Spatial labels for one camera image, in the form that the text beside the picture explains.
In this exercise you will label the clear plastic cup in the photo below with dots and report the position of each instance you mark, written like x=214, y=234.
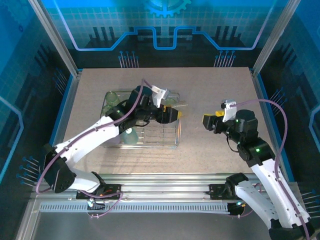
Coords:
x=182, y=103

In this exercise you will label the teal plastic cup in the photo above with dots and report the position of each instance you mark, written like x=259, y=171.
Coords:
x=130, y=137

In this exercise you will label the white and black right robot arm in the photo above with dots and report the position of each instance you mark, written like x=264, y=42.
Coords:
x=270, y=180

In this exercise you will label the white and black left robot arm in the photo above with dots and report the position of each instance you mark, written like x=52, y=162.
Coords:
x=82, y=142

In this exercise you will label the blue table edge strip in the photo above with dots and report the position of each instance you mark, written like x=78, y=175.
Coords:
x=57, y=125
x=267, y=100

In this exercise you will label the small black circuit board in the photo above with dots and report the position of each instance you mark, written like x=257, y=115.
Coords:
x=96, y=204
x=236, y=208

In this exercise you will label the aluminium side rail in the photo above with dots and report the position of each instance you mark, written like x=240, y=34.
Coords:
x=66, y=125
x=260, y=100

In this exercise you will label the aluminium frame rail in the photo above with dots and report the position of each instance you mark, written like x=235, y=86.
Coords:
x=162, y=186

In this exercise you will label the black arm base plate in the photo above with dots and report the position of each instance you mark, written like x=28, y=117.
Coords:
x=113, y=191
x=216, y=192

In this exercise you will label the aluminium frame post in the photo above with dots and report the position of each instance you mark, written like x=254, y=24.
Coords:
x=275, y=37
x=56, y=37

